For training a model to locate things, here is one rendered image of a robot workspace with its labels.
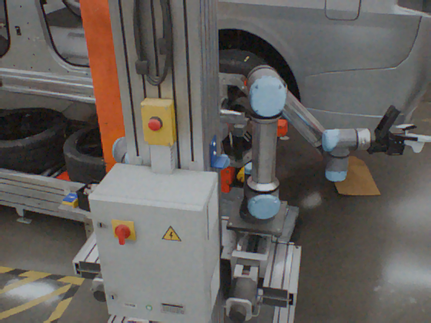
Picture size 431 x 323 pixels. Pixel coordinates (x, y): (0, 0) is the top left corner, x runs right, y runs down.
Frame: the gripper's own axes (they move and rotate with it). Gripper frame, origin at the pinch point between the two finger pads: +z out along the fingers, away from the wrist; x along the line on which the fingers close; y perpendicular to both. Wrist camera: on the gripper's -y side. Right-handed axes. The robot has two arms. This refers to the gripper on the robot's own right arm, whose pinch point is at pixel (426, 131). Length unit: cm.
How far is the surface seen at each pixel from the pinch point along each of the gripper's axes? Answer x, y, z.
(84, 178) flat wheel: -128, 69, -155
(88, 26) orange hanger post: -84, -29, -131
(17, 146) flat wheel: -152, 55, -203
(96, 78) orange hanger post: -87, -4, -131
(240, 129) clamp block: -70, 20, -59
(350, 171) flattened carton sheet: -190, 98, 36
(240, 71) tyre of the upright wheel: -99, -3, -57
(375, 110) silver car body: -89, 18, 14
